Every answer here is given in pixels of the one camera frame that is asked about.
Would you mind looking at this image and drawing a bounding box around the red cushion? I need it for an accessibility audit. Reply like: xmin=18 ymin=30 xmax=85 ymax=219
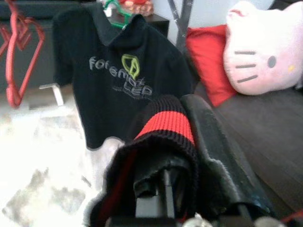
xmin=186 ymin=25 xmax=237 ymax=108

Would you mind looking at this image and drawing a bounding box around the green plastic hanger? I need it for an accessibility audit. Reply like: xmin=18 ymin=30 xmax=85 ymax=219
xmin=103 ymin=0 xmax=133 ymax=30

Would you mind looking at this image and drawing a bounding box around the red gold figurine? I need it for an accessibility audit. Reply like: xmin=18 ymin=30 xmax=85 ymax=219
xmin=118 ymin=0 xmax=154 ymax=15

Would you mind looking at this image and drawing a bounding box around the red plastic hanger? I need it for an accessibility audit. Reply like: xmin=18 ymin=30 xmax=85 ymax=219
xmin=0 ymin=16 xmax=45 ymax=108
xmin=0 ymin=0 xmax=31 ymax=50

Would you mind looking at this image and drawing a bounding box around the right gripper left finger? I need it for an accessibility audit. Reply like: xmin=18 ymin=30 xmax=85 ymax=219
xmin=134 ymin=162 xmax=190 ymax=196

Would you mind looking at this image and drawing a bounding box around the pink cat face pillow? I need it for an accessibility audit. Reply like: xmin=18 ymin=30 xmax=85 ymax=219
xmin=222 ymin=0 xmax=303 ymax=96

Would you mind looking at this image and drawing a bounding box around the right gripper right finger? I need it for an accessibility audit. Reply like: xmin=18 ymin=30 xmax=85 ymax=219
xmin=182 ymin=94 xmax=275 ymax=213

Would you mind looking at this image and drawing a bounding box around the dark grey fabric sofa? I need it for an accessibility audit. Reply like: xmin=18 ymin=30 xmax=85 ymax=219
xmin=194 ymin=80 xmax=303 ymax=213

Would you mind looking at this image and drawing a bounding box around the black polo shirt with logo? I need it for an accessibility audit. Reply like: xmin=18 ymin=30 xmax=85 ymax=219
xmin=52 ymin=2 xmax=197 ymax=151

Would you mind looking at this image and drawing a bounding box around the black garment with red trim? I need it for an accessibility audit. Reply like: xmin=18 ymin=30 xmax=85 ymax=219
xmin=89 ymin=94 xmax=235 ymax=220

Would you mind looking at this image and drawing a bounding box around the silver metal clothes rack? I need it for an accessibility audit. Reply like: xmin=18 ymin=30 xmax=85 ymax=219
xmin=167 ymin=0 xmax=192 ymax=50

